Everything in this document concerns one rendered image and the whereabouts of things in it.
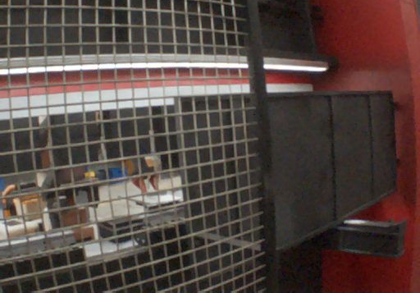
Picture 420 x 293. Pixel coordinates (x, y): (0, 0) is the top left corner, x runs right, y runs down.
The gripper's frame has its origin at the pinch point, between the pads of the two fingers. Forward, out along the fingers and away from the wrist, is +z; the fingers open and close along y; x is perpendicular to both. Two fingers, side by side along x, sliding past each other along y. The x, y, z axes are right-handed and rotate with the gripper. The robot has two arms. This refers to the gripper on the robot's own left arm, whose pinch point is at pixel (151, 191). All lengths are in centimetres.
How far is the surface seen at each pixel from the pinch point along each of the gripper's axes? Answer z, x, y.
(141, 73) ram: -28.3, -37.2, -11.2
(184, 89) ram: -23.1, -34.4, 6.3
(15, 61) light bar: -20, -55, -61
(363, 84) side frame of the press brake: -7, -61, 85
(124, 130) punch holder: -12.4, -27.8, -19.4
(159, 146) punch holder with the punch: -8.2, -21.5, -3.8
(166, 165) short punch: -2.1, -18.4, -2.1
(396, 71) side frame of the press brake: -1, -79, 85
